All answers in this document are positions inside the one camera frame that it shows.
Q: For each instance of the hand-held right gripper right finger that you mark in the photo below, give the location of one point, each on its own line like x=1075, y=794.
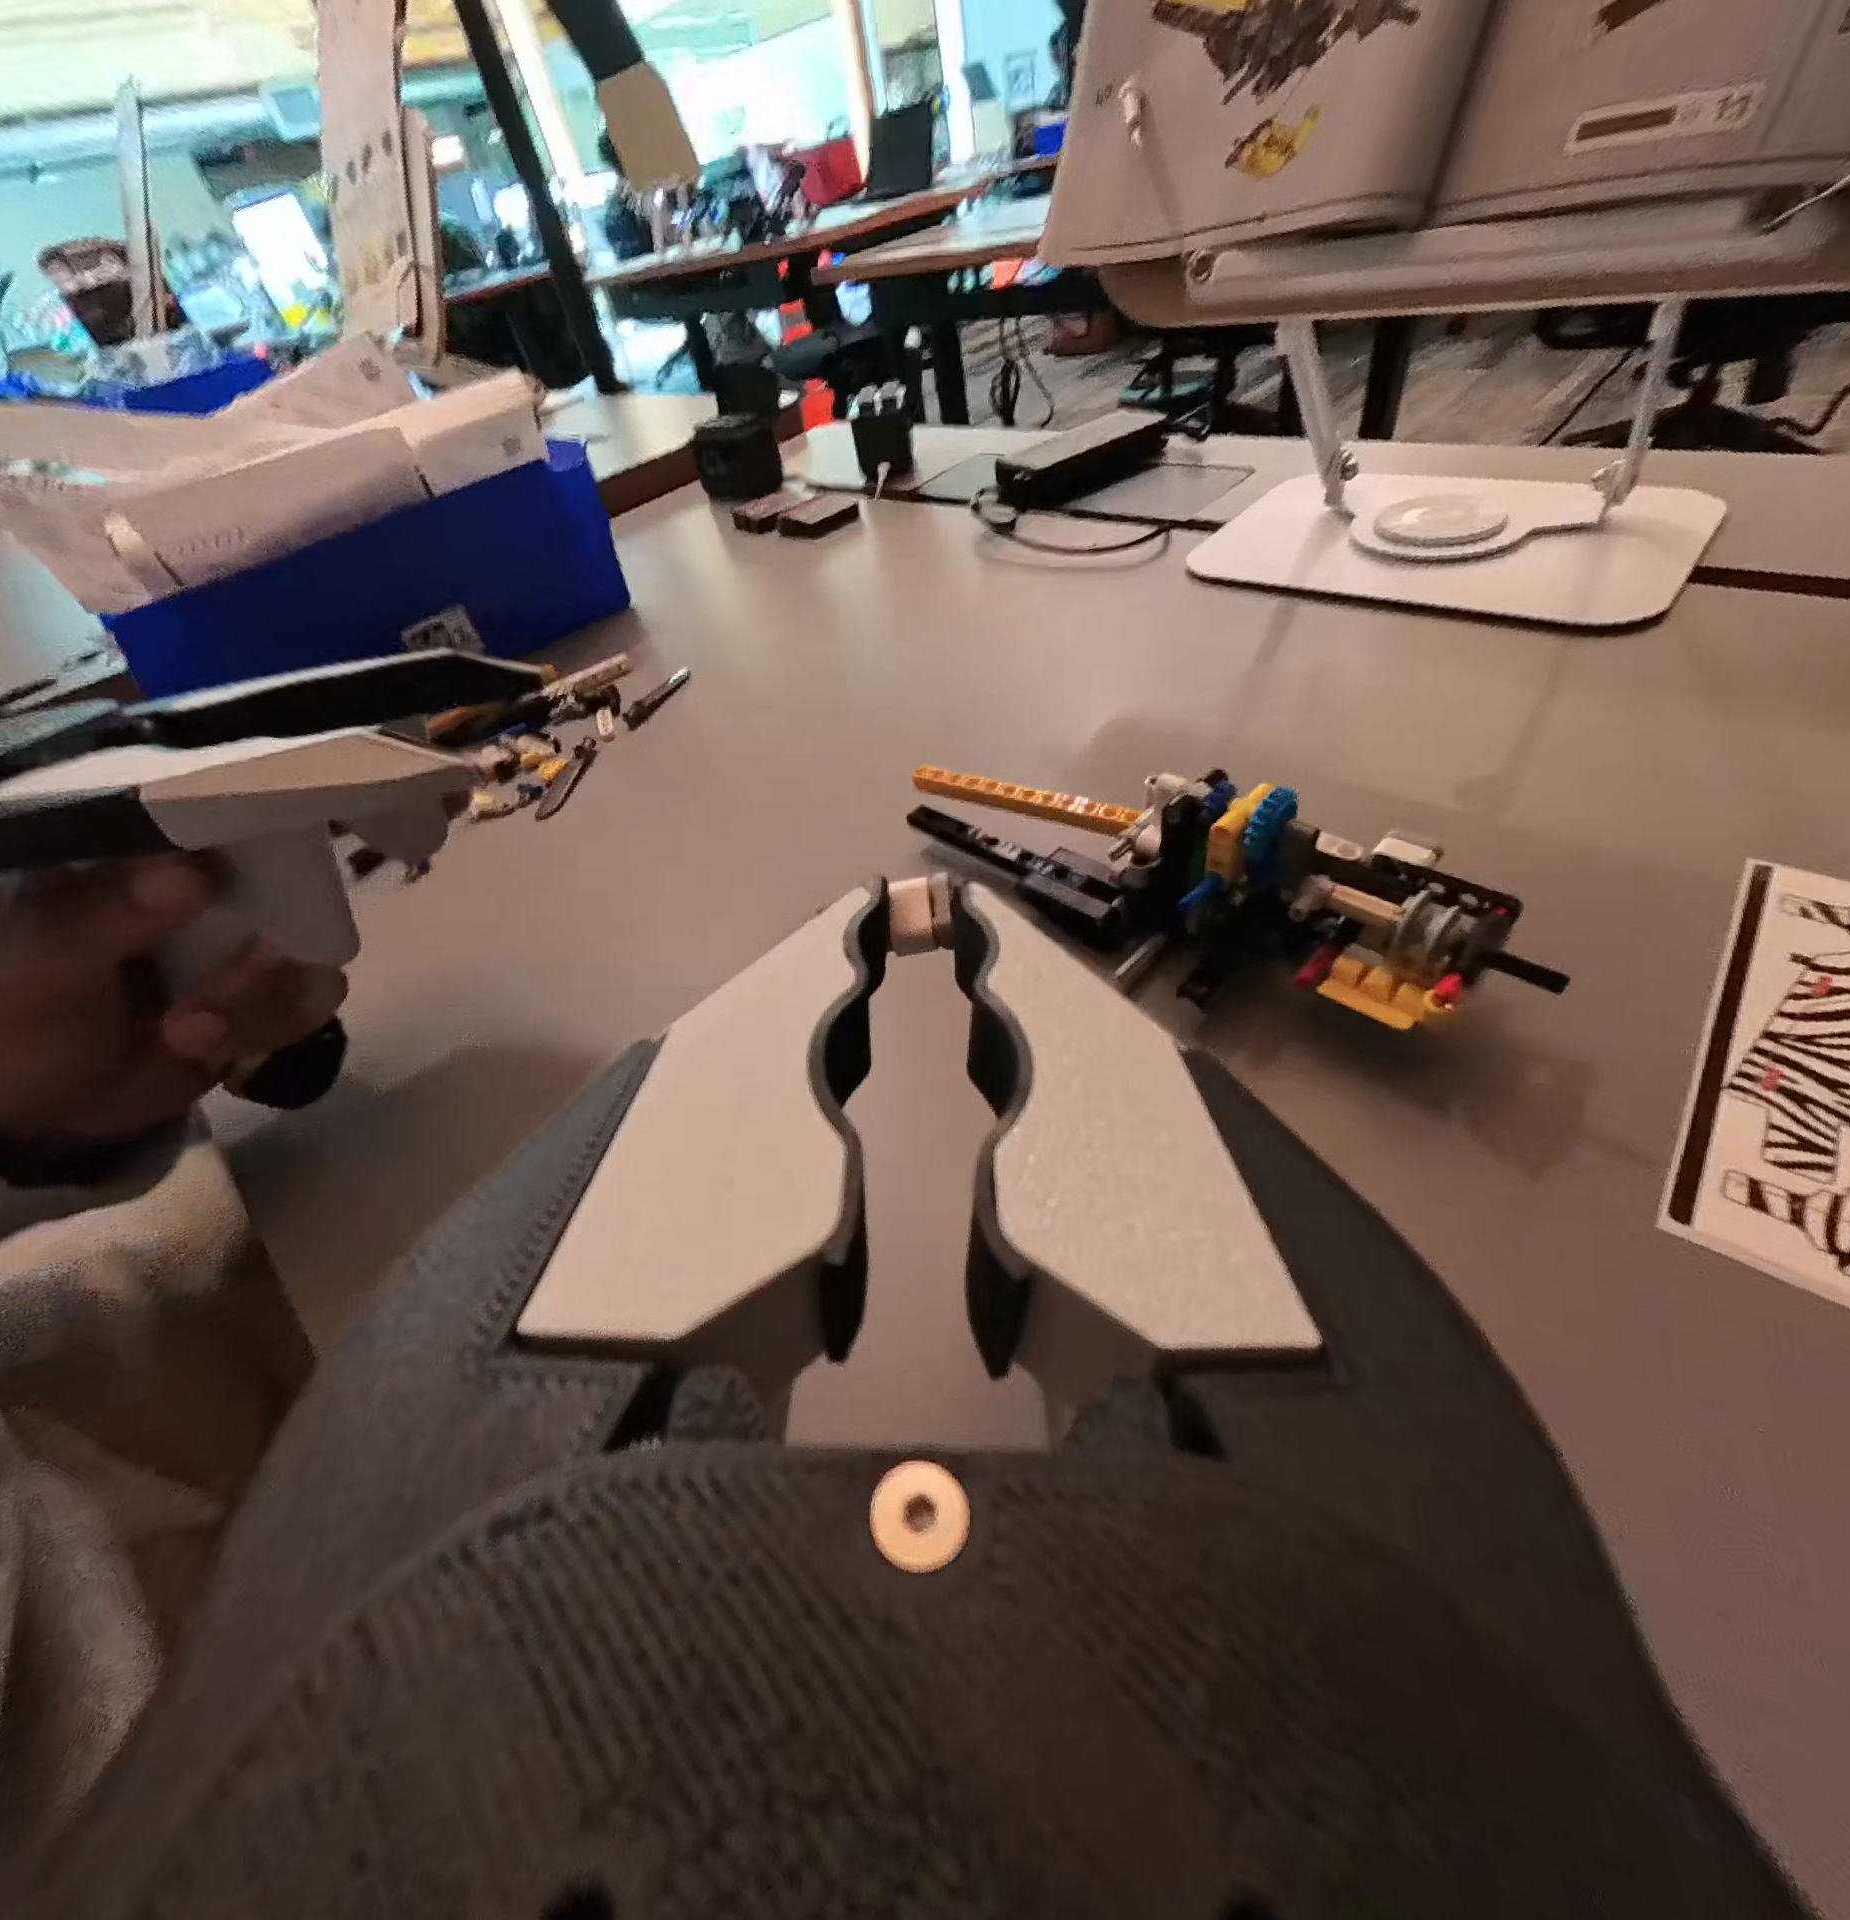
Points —
x=1149, y=1201

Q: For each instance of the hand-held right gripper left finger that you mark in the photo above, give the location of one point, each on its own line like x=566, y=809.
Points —
x=686, y=1201

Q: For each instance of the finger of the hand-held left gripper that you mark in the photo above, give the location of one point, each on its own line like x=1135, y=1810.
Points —
x=355, y=695
x=295, y=781

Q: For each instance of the small white lego piece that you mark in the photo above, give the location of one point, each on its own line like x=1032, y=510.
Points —
x=917, y=914

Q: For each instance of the person's left forearm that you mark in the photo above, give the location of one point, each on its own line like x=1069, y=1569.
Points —
x=100, y=1291

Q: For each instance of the pile of small lego pieces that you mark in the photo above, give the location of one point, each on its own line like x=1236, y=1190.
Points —
x=542, y=749

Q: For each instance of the multicoloured lego assembly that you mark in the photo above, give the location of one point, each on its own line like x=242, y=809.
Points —
x=1285, y=902

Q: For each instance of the person's left hand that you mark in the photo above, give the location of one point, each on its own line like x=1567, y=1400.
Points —
x=55, y=1020

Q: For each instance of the blue plastic bin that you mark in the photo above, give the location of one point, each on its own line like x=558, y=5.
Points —
x=415, y=578

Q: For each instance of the stack of white papers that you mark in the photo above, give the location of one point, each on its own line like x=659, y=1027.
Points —
x=264, y=480

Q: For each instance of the small brown box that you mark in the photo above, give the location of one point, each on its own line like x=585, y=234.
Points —
x=755, y=518
x=819, y=513

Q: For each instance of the black cube device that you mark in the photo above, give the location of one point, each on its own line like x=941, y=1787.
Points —
x=738, y=458

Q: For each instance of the white cardboard stand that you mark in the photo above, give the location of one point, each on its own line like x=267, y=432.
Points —
x=377, y=195

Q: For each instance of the black slanted pole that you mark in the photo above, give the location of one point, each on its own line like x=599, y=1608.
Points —
x=542, y=211

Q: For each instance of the black charger block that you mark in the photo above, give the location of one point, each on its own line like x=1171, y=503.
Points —
x=882, y=427

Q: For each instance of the dark background desk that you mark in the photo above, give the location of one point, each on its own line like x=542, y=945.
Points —
x=805, y=240

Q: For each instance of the zebra striped sticker sheet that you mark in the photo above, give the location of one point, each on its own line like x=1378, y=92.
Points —
x=1796, y=1079

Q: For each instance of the white book stand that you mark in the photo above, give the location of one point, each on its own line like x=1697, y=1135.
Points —
x=1464, y=563

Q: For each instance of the black desk pad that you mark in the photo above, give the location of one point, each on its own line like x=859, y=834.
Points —
x=1193, y=487

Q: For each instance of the black power adapter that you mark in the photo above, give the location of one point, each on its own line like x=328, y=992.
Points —
x=1081, y=451

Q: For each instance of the person's grey sweatshirt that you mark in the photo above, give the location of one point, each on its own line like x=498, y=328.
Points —
x=55, y=1649

